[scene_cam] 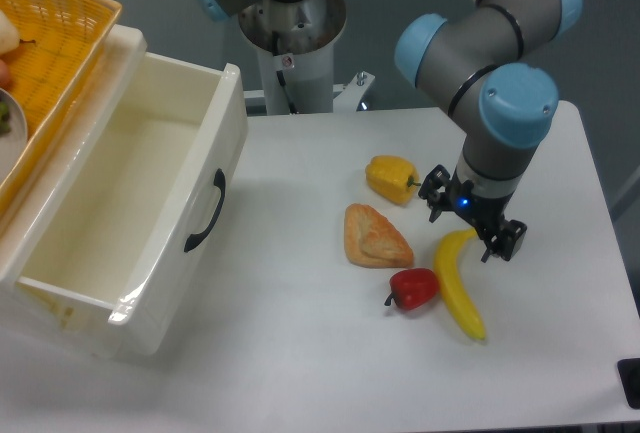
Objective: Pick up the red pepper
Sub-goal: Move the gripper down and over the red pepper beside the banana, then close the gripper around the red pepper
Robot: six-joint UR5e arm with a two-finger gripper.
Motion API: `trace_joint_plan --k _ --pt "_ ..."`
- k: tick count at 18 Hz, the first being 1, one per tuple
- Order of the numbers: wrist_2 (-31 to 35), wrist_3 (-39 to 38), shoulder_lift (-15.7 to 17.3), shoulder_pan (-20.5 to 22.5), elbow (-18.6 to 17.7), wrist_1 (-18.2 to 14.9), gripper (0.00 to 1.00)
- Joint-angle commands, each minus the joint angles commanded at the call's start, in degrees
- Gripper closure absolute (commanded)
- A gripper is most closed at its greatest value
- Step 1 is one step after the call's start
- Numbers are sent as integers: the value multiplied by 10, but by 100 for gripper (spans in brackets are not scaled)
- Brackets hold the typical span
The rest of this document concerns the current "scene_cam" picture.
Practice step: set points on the yellow woven basket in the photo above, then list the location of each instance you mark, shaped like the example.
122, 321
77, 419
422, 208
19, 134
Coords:
63, 41

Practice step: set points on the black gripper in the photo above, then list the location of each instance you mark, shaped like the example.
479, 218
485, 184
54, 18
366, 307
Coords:
502, 238

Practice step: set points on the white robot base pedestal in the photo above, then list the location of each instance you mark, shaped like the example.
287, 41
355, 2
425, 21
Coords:
294, 44

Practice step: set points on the red bell pepper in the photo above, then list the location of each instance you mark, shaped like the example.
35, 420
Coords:
412, 288

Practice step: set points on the white pear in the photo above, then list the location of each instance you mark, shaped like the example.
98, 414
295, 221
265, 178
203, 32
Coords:
10, 39

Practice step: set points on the grey plate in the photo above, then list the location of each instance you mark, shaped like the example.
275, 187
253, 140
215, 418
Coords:
14, 133

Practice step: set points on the black object at table edge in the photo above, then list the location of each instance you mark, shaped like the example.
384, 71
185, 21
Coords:
629, 373

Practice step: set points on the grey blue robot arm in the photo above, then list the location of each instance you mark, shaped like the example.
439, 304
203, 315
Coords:
472, 69

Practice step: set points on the white plastic drawer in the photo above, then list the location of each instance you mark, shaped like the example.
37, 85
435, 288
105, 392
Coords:
109, 272

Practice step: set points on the yellow banana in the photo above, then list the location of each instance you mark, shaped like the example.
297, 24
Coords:
453, 292

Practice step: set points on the yellow bell pepper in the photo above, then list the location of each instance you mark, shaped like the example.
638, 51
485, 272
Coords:
392, 177

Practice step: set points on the black drawer handle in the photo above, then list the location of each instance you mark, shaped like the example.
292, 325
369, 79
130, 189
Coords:
208, 212

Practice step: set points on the triangular pastry bread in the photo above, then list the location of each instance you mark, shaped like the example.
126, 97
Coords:
372, 241

